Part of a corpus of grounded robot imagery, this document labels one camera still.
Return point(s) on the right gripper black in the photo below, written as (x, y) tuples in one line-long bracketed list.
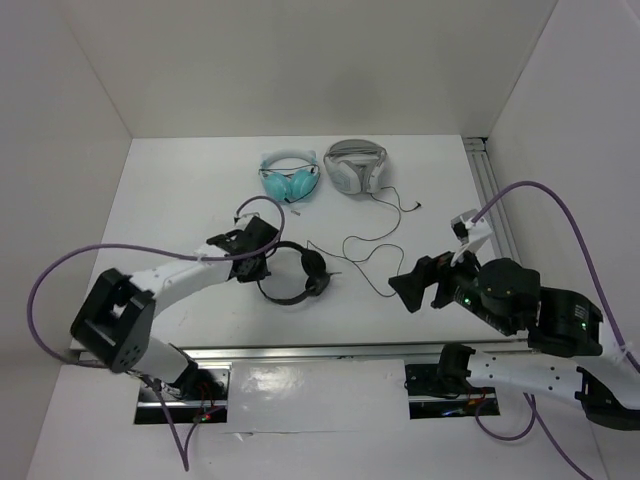
[(427, 268)]

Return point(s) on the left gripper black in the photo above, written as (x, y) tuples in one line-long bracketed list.
[(253, 275)]

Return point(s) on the black headphones with cable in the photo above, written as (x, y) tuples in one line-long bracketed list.
[(318, 277)]

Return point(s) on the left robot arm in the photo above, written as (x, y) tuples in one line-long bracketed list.
[(115, 321)]

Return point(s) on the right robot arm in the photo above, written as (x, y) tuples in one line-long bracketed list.
[(579, 365)]

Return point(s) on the teal headphones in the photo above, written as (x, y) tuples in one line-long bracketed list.
[(289, 184)]

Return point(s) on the grey white headphones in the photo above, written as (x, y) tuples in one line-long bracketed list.
[(355, 166)]

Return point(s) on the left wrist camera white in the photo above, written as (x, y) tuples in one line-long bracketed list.
[(243, 220)]

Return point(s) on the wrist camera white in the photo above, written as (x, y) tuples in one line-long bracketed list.
[(243, 220), (471, 233)]

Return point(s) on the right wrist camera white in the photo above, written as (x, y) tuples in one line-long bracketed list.
[(471, 233)]

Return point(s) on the aluminium rail front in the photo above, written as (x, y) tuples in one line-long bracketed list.
[(345, 351)]

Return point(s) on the aluminium rail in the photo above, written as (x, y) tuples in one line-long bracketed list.
[(487, 187), (345, 351)]

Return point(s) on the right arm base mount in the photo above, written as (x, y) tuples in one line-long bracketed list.
[(430, 397)]

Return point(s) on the aluminium rail right side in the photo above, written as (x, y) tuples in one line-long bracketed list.
[(487, 187)]

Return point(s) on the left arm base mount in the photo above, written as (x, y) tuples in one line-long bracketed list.
[(205, 400)]

